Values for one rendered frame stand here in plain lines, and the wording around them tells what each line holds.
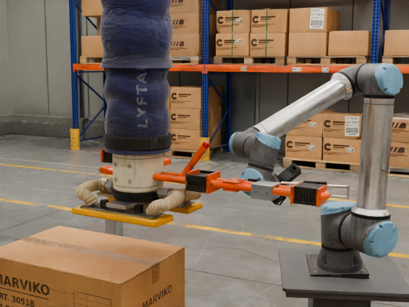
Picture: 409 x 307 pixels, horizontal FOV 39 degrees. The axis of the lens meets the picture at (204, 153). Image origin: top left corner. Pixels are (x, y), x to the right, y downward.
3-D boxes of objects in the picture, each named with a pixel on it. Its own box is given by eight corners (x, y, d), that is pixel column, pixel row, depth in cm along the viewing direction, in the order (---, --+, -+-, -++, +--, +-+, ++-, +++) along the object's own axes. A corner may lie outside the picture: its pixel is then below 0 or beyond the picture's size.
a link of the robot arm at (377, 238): (367, 245, 237) (380, 63, 227) (399, 257, 222) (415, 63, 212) (339, 250, 230) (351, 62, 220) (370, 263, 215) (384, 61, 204)
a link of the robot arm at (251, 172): (265, 170, 190) (257, 198, 190) (280, 174, 200) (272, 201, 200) (241, 163, 195) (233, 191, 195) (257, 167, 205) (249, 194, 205)
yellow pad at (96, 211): (71, 214, 190) (70, 199, 189) (90, 207, 198) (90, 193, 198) (156, 228, 173) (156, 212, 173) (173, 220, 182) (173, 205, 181)
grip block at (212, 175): (183, 191, 178) (183, 173, 177) (198, 186, 187) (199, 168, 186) (206, 194, 174) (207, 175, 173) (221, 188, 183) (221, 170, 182)
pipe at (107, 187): (75, 201, 191) (74, 185, 190) (120, 188, 213) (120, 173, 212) (159, 215, 175) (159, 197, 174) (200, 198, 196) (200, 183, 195)
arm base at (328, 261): (317, 256, 255) (316, 234, 253) (361, 257, 251) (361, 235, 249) (316, 272, 237) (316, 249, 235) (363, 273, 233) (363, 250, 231)
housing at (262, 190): (249, 198, 169) (250, 183, 168) (259, 194, 175) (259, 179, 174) (272, 201, 166) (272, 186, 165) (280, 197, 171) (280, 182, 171)
